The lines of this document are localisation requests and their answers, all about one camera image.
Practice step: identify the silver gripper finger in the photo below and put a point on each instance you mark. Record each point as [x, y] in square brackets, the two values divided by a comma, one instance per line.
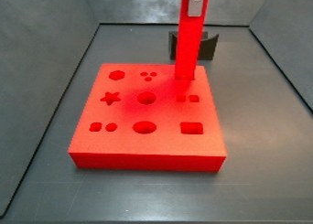
[196, 6]

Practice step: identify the black curved holder block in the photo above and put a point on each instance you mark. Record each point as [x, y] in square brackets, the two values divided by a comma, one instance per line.
[207, 49]

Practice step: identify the red shape sorter board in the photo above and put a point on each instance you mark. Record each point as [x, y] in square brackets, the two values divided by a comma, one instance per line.
[149, 122]

